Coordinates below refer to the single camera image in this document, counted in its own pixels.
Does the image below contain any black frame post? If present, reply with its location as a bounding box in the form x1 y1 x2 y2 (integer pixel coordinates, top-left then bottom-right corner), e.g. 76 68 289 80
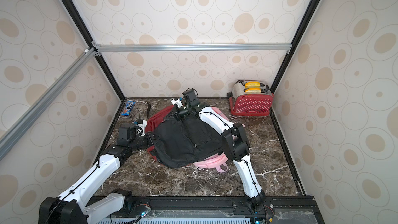
61 0 125 101
271 0 321 93

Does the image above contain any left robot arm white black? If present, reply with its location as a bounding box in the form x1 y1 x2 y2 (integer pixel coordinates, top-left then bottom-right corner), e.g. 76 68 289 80
38 120 152 224

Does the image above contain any blue candy packet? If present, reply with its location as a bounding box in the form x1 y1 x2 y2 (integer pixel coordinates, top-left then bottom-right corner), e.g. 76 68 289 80
121 100 135 116

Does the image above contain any diagonal aluminium bar left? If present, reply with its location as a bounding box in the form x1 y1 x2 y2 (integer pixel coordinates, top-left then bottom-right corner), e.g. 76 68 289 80
1 47 95 159

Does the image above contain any rear yellow toast slice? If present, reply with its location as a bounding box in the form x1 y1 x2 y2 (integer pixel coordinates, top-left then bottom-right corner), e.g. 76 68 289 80
244 82 262 88

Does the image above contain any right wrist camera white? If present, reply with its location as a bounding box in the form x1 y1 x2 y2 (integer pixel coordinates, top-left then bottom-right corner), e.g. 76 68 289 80
171 97 186 108

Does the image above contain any pink backpack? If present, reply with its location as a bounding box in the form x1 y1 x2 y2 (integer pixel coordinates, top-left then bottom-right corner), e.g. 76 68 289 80
194 107 248 173

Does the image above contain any black backpack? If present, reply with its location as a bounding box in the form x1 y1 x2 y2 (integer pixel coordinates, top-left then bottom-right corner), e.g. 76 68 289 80
152 114 222 169

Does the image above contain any horizontal aluminium bar rear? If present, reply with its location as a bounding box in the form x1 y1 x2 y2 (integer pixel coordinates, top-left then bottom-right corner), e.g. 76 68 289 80
96 43 292 52

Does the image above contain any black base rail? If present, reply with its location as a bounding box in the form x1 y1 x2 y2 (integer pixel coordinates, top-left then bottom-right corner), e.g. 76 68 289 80
55 195 325 224

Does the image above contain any front yellow toast slice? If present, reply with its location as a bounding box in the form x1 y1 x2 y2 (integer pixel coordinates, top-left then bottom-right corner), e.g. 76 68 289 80
244 88 262 94

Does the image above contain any red polka dot toaster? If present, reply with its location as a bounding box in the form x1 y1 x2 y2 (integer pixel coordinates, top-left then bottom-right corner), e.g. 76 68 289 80
227 80 274 116

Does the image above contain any yellow toast slice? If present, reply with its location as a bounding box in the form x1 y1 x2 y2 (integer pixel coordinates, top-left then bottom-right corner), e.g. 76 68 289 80
244 82 262 88
244 88 262 94

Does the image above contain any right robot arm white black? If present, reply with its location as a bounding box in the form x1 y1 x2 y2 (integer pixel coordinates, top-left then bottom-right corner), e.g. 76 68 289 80
172 106 265 213

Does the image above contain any black frame post right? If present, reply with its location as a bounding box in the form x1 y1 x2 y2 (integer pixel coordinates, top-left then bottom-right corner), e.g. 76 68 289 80
271 0 321 93

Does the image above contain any red backpack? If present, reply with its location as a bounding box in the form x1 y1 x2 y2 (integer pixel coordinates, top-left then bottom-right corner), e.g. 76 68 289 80
145 105 174 161

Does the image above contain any black frame post left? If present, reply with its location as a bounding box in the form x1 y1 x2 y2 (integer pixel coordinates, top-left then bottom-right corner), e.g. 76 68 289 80
61 0 125 101

